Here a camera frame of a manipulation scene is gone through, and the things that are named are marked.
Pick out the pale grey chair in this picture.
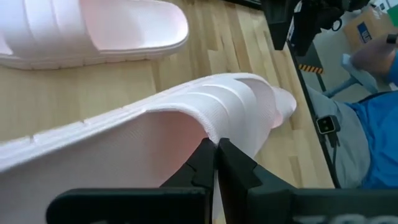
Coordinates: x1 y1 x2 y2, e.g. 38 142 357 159
323 53 380 99

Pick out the small table-level camera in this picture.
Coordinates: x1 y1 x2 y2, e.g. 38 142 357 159
316 114 341 135

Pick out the person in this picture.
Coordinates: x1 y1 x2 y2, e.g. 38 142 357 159
306 32 398 190

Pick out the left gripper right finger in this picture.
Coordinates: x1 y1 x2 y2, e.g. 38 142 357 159
216 137 398 224

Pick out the yellow black hazard tape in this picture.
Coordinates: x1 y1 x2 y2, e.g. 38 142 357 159
298 63 324 75

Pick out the pale pink rubber slide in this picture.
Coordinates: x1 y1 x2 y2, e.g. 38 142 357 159
0 0 190 70
0 72 298 224

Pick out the printed cardboard box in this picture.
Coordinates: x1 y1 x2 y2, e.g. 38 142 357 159
343 6 398 52

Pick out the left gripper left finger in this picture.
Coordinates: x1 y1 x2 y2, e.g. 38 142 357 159
45 138 216 224

